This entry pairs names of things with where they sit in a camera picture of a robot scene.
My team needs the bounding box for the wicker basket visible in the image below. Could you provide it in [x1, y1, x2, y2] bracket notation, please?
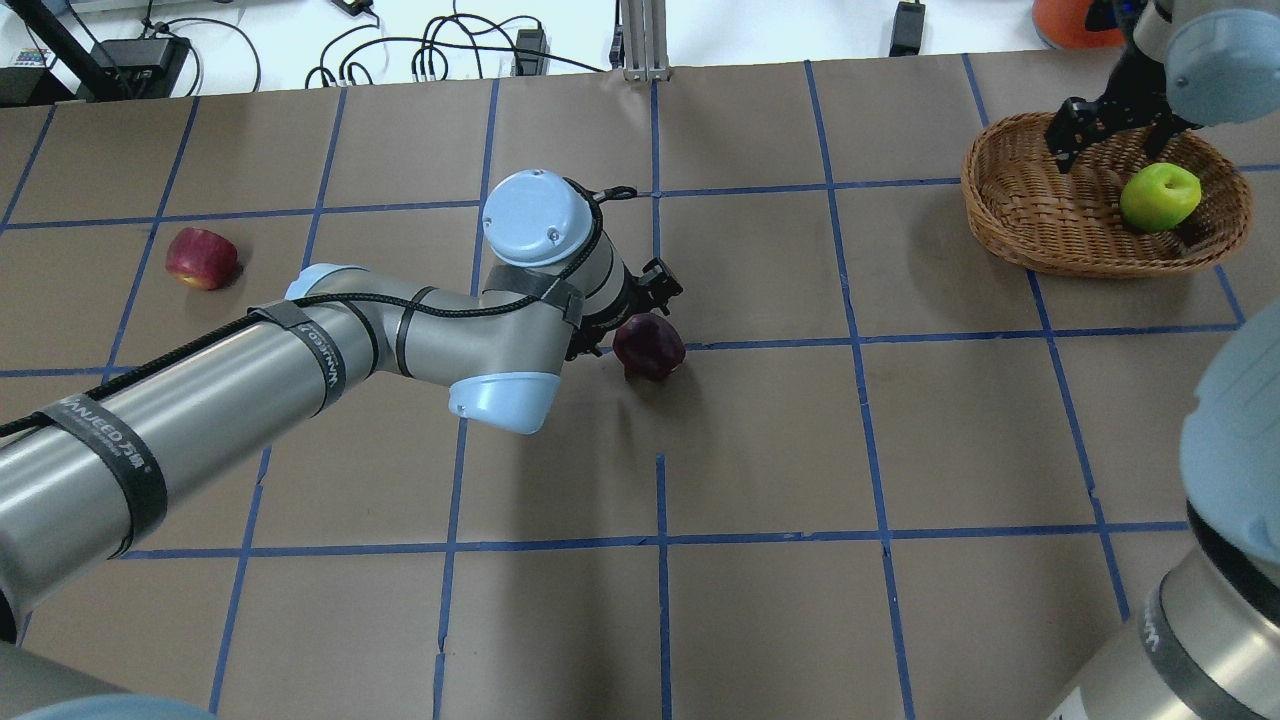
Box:
[960, 111, 1254, 279]

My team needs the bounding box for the red apple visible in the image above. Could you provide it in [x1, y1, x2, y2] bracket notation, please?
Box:
[164, 227, 241, 291]

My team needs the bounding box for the black power brick left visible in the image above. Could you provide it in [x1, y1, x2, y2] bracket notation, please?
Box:
[90, 36, 192, 100]

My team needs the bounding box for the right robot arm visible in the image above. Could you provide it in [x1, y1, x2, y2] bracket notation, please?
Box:
[1044, 1, 1279, 719]

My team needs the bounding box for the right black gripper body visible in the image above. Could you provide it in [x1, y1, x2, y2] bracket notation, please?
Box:
[1094, 46, 1171, 131]

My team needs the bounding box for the black power adapter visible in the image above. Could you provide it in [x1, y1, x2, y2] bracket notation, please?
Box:
[513, 27, 549, 77]

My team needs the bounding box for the orange object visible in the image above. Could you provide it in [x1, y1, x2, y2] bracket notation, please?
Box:
[1030, 0, 1125, 49]

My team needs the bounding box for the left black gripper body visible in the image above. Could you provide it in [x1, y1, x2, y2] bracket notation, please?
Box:
[564, 258, 684, 361]

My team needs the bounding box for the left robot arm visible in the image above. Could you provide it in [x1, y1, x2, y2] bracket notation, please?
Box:
[1, 169, 682, 719]

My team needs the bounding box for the black cable bundle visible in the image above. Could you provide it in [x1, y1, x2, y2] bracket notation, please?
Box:
[305, 0, 611, 88]

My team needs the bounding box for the dark purple apple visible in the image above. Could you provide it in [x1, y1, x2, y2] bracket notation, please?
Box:
[611, 313, 686, 382]

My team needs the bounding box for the black adapter right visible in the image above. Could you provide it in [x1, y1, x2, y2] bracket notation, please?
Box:
[887, 1, 927, 58]

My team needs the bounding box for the green apple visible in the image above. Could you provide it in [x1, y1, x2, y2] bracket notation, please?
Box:
[1119, 161, 1203, 234]

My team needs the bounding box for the aluminium frame post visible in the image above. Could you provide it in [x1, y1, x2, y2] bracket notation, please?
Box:
[616, 1, 671, 82]

